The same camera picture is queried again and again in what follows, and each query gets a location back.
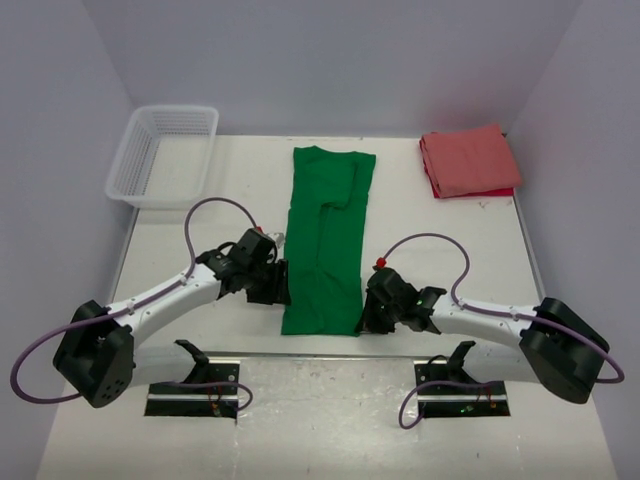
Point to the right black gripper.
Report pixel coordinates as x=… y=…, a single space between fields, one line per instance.
x=369 y=323

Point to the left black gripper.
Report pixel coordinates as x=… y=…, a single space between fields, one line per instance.
x=277 y=291

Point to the green t shirt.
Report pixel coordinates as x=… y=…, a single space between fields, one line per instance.
x=324 y=241

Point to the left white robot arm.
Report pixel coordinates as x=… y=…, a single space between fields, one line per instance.
x=103 y=352

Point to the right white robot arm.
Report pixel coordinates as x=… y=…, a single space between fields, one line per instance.
x=547 y=344

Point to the white plastic basket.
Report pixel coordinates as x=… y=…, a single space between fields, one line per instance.
x=164 y=156

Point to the folded red t shirt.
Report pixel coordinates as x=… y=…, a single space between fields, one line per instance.
x=507 y=192

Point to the folded pink t shirt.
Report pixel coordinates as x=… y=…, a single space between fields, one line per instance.
x=474 y=160

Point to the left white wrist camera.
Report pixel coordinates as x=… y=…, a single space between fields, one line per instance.
x=278 y=238

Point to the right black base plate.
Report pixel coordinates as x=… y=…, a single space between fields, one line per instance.
x=446 y=401

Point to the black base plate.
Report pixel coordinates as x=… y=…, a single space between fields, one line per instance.
x=221 y=401
x=446 y=401

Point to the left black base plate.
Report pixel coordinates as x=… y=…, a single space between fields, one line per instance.
x=221 y=401

